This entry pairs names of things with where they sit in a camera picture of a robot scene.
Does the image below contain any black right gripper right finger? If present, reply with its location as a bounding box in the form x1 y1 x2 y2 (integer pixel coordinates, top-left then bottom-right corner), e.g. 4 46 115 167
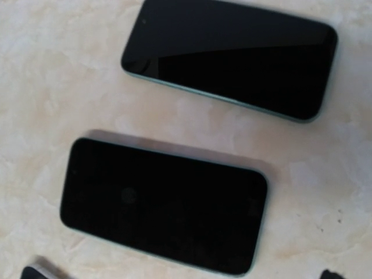
319 269 372 279

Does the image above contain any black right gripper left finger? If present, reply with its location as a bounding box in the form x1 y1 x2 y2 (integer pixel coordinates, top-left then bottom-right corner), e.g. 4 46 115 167
20 266 55 279

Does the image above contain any black smartphone teal edge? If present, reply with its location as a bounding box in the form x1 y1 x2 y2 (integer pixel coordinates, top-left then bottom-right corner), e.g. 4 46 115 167
60 138 268 276
121 0 338 122

